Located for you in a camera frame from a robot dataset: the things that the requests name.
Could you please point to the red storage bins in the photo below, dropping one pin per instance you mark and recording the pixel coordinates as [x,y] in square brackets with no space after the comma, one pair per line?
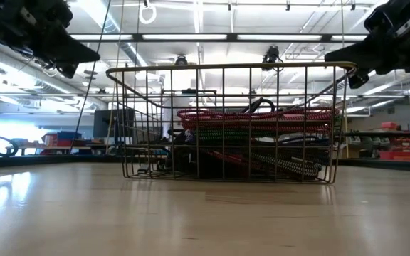
[404,155]

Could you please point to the white cylindrical tank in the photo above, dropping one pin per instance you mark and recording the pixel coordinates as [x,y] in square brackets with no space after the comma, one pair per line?
[176,106]

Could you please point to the LED light bar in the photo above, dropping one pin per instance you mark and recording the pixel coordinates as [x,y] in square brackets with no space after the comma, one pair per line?
[231,37]

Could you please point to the black rig camera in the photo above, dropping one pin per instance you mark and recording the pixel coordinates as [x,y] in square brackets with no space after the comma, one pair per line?
[269,57]

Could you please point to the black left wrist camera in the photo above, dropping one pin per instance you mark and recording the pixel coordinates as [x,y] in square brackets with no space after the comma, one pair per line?
[68,71]

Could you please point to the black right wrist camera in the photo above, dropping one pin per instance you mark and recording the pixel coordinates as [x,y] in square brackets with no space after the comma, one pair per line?
[356,81]

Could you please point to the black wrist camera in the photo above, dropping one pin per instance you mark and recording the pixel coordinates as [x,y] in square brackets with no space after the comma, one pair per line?
[68,71]
[356,81]

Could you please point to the black computer monitor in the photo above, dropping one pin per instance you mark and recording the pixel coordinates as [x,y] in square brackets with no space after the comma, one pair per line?
[105,122]

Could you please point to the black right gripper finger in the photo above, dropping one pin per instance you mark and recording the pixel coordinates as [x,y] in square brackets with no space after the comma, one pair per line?
[365,50]
[365,63]

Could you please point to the red and blue bins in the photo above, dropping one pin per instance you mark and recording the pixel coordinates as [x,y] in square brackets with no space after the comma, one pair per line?
[59,139]

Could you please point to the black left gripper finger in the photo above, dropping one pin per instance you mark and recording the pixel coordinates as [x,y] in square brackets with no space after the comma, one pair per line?
[69,58]
[69,46]

